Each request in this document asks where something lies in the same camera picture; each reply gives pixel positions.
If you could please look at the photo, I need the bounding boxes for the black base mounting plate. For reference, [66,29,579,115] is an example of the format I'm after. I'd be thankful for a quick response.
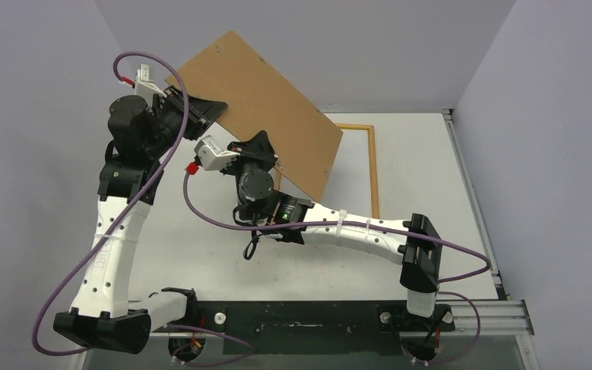
[160,301,456,355]

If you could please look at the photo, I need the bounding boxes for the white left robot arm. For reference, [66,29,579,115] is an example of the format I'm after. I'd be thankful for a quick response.
[53,87,228,354]

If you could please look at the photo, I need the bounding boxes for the brown cardboard backing board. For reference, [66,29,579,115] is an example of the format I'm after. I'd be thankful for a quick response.
[177,31,343,201]

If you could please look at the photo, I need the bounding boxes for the aluminium rail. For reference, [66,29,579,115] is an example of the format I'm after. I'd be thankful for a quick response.
[446,300,535,336]

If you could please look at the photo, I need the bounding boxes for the yellow wooden picture frame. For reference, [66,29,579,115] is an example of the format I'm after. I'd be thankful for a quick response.
[267,123,380,218]

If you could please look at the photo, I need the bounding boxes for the sky and building photo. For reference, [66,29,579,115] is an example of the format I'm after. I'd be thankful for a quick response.
[321,129,372,216]

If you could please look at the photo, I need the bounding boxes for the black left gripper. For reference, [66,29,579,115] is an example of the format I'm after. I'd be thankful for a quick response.
[144,86,228,159]

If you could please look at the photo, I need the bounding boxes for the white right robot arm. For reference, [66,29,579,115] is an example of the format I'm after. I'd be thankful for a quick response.
[188,130,441,331]

